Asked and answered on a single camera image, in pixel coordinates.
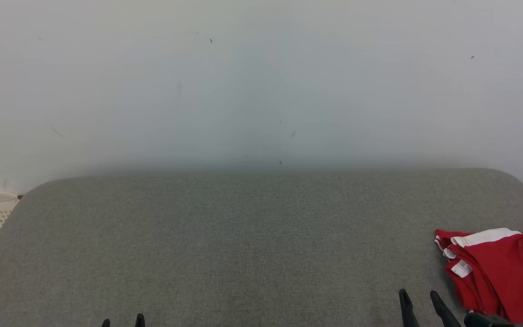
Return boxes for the red shorts with white stripe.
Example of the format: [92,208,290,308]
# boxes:
[448,228,523,324]

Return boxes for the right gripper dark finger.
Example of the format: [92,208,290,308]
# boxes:
[429,291,463,327]
[399,289,420,327]

